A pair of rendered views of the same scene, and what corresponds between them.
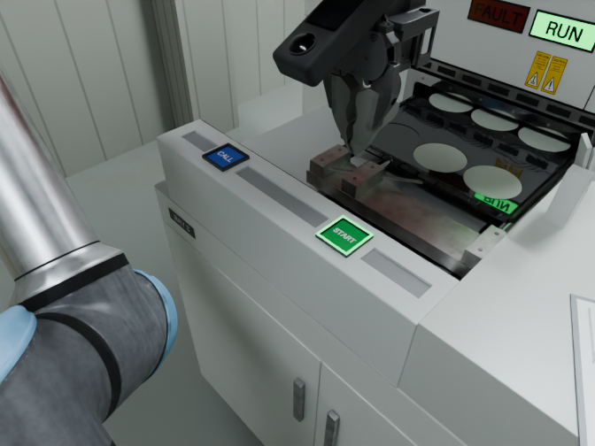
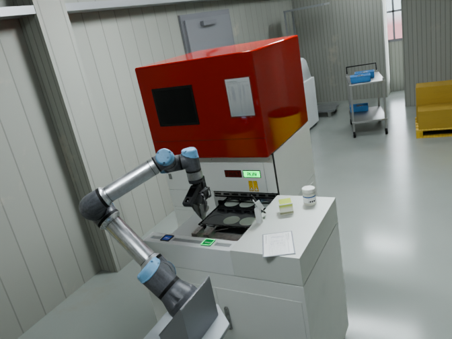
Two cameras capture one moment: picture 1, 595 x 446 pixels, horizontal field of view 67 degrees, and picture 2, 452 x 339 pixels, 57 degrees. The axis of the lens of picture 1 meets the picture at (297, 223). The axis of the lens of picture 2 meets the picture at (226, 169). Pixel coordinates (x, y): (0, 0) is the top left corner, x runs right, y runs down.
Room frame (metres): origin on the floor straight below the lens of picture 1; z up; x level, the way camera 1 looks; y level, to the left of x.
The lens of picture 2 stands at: (-1.41, 0.21, 1.97)
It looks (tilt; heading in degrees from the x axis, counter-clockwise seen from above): 19 degrees down; 347
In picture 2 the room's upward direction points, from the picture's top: 11 degrees counter-clockwise
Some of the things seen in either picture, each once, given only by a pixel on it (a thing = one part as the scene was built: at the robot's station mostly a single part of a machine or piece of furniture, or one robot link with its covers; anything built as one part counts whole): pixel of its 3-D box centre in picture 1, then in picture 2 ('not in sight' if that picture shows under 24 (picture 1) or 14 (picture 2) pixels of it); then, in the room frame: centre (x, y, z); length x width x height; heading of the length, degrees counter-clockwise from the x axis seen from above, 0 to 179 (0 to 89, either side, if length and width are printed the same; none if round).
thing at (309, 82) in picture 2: not in sight; (294, 95); (5.18, -2.81, 0.61); 0.62 x 0.58 x 1.22; 136
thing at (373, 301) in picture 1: (281, 229); (190, 252); (0.53, 0.03, 0.89); 0.55 x 0.09 x 0.14; 45
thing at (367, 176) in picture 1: (363, 179); (209, 233); (0.66, -0.12, 0.89); 0.08 x 0.03 x 0.03; 135
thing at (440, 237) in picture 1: (395, 211); (222, 239); (0.61, -0.17, 0.87); 0.36 x 0.08 x 0.03; 45
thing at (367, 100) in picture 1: (379, 117); (205, 209); (0.44, -0.09, 1.14); 0.06 x 0.03 x 0.09; 135
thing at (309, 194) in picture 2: not in sight; (309, 196); (0.51, -0.68, 1.01); 0.07 x 0.07 x 0.10
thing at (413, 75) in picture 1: (489, 118); (245, 204); (0.90, -0.42, 0.89); 0.44 x 0.02 x 0.10; 45
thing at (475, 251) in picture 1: (486, 247); not in sight; (0.49, -0.29, 0.89); 0.08 x 0.03 x 0.03; 135
